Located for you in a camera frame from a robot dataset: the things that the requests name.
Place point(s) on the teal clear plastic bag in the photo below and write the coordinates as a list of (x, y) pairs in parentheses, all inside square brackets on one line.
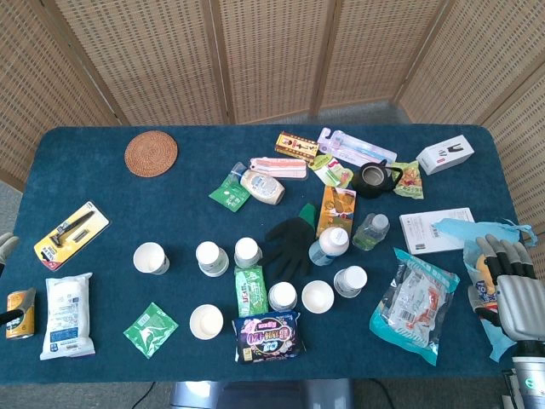
[(411, 307)]

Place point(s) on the small green spout pouch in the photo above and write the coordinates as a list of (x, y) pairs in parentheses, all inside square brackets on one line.
[(227, 196)]

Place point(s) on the white wet wipes pack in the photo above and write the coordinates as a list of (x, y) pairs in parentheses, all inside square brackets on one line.
[(68, 315)]

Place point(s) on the black green work glove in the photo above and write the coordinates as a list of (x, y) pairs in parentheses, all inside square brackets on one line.
[(289, 247)]

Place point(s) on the dark sanitary pad pack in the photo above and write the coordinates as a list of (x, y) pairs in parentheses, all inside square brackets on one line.
[(268, 336)]

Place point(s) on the flat white carton box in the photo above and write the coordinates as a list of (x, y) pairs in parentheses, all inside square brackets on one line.
[(426, 232)]

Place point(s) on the white box black print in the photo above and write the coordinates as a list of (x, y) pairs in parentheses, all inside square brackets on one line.
[(445, 154)]

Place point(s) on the yellow drink can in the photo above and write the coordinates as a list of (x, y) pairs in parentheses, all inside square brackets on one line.
[(19, 330)]

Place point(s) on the single floral paper cup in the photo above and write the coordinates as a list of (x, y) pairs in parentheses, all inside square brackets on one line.
[(317, 297), (282, 296), (351, 280), (247, 251), (149, 257)]

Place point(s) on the clear bottle green label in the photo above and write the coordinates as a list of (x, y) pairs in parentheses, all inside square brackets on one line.
[(371, 232)]

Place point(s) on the round woven rattan coaster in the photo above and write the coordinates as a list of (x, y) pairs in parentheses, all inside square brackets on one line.
[(150, 153)]

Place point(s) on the upright paper cup front left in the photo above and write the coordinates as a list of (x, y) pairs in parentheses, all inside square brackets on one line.
[(206, 321)]

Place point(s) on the yellow razor blister pack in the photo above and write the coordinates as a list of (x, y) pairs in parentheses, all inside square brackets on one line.
[(70, 234)]

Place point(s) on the orange carton box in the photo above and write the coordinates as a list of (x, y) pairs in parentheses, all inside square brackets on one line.
[(337, 209)]

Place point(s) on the light blue cloth bag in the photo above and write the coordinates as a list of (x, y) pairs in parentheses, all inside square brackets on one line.
[(464, 228)]

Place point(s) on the green lip balm card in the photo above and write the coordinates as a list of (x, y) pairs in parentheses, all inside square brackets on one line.
[(332, 168)]

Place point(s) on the yellow plush toy packet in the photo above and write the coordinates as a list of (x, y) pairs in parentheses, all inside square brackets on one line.
[(481, 264)]

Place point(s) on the yellow red long box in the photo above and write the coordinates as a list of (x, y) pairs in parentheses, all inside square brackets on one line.
[(296, 145)]

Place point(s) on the beige sauce squeeze bottle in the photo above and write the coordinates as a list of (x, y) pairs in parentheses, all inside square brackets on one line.
[(262, 185)]

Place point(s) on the green orange snack packet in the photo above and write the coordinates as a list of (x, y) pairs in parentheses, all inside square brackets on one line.
[(409, 181)]

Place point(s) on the green tissue pack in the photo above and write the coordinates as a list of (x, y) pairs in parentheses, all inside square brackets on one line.
[(250, 292)]

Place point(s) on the black cast iron teapot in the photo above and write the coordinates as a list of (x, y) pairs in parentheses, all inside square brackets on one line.
[(374, 180)]

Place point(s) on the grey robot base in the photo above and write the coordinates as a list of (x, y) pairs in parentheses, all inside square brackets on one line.
[(264, 394)]

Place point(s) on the milk drink bottle white cap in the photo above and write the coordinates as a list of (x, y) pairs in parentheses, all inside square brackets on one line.
[(330, 247)]

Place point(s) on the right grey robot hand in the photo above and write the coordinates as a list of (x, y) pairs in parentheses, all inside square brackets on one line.
[(521, 302)]

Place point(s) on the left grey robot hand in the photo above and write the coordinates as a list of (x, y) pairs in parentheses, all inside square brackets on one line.
[(8, 247)]

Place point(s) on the purple toothbrush pack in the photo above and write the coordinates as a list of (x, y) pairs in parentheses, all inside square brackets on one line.
[(353, 147)]

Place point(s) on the woven bamboo folding screen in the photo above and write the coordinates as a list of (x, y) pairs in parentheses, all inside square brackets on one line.
[(272, 51)]

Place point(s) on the pink blister pack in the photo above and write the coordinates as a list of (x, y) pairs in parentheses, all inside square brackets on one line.
[(281, 167)]

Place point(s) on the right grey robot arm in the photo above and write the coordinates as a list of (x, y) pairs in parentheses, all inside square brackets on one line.
[(530, 379)]

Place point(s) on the large green foil sachet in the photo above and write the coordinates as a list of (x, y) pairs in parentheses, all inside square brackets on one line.
[(150, 330)]

